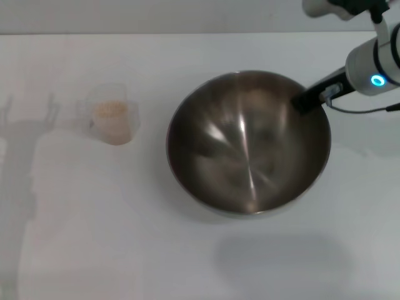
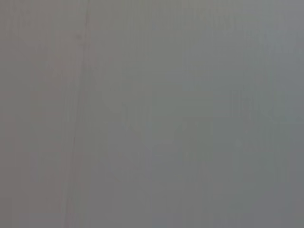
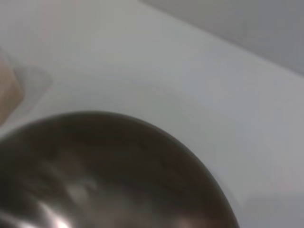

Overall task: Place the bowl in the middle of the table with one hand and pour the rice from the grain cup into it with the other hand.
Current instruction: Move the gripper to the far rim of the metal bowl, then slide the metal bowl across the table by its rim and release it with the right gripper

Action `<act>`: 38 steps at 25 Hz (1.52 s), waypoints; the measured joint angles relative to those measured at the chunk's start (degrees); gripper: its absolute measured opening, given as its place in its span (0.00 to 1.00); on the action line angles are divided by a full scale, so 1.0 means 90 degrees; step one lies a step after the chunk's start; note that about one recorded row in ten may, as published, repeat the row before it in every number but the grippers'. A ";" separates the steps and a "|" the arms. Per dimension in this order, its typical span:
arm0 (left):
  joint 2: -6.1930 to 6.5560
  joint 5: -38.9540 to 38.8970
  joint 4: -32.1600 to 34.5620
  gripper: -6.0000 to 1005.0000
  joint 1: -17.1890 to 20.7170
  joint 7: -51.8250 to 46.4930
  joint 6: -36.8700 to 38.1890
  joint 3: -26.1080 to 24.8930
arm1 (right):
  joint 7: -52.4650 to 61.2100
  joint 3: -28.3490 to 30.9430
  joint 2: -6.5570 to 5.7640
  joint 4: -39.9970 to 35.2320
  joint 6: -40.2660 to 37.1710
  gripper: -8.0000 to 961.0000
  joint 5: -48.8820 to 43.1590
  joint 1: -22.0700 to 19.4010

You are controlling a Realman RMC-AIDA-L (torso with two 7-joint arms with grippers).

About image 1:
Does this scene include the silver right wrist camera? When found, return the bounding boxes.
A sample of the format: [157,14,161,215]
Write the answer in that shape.
[301,0,392,41]

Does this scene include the white rice grains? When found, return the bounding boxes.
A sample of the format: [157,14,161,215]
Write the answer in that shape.
[92,100,132,145]

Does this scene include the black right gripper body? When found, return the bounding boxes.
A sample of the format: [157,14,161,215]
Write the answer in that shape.
[307,67,357,110]

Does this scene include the stainless steel mixing bowl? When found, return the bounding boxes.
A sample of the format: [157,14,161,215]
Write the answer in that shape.
[165,70,332,219]

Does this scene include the clear plastic measuring cup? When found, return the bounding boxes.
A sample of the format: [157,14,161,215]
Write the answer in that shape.
[76,82,141,146]

